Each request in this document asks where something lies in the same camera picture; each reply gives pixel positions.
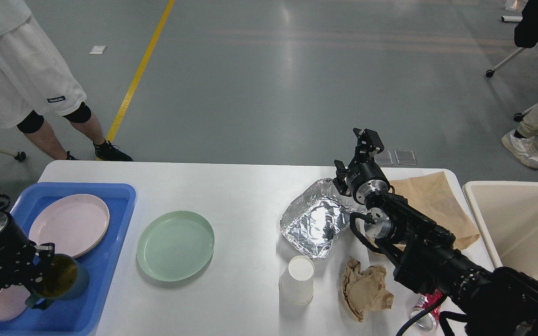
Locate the aluminium foil tray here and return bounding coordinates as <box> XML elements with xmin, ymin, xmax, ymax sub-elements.
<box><xmin>279</xmin><ymin>178</ymin><xmax>367</xmax><ymax>260</ymax></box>

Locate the person in white shorts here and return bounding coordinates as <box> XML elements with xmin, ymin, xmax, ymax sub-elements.
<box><xmin>0</xmin><ymin>0</ymin><xmax>132</xmax><ymax>161</ymax></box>

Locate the teal mug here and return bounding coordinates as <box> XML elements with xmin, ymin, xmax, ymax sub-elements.
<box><xmin>24</xmin><ymin>253</ymin><xmax>90</xmax><ymax>310</ymax></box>

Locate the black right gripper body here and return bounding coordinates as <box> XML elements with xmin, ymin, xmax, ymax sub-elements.
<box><xmin>347</xmin><ymin>159</ymin><xmax>390</xmax><ymax>205</ymax></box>

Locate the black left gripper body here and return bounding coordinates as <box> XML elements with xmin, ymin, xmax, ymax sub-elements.
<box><xmin>0</xmin><ymin>212</ymin><xmax>35</xmax><ymax>286</ymax></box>

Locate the beige waste bin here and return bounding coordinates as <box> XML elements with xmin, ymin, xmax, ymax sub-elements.
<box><xmin>463</xmin><ymin>181</ymin><xmax>538</xmax><ymax>280</ymax></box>

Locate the pink plate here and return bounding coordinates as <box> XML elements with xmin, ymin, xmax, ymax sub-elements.
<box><xmin>28</xmin><ymin>194</ymin><xmax>110</xmax><ymax>258</ymax></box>

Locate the crumpled brown paper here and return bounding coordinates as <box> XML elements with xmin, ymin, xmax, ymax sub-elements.
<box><xmin>340</xmin><ymin>257</ymin><xmax>394</xmax><ymax>322</ymax></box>

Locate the blue plastic tray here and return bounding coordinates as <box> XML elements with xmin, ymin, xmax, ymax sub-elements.
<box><xmin>0</xmin><ymin>182</ymin><xmax>136</xmax><ymax>336</ymax></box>

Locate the crushed red can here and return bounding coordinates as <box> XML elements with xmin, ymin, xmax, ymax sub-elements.
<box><xmin>409</xmin><ymin>289</ymin><xmax>447</xmax><ymax>332</ymax></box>

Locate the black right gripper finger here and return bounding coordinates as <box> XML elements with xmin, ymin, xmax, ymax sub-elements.
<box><xmin>333</xmin><ymin>160</ymin><xmax>352</xmax><ymax>196</ymax></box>
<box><xmin>353</xmin><ymin>128</ymin><xmax>385</xmax><ymax>164</ymax></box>

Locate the green plate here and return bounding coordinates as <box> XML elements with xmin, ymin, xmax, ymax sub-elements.
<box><xmin>136</xmin><ymin>210</ymin><xmax>215</xmax><ymax>281</ymax></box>

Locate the white paper cup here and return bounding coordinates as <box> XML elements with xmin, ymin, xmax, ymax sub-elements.
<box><xmin>278</xmin><ymin>255</ymin><xmax>314</xmax><ymax>305</ymax></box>

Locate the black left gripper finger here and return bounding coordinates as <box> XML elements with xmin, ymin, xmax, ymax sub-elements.
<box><xmin>21</xmin><ymin>242</ymin><xmax>56</xmax><ymax>293</ymax></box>

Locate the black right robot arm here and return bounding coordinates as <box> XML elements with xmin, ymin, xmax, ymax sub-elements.
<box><xmin>333</xmin><ymin>128</ymin><xmax>538</xmax><ymax>336</ymax></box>

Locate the brown paper bag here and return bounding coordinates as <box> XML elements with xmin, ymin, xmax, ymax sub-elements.
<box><xmin>390</xmin><ymin>172</ymin><xmax>481</xmax><ymax>250</ymax></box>

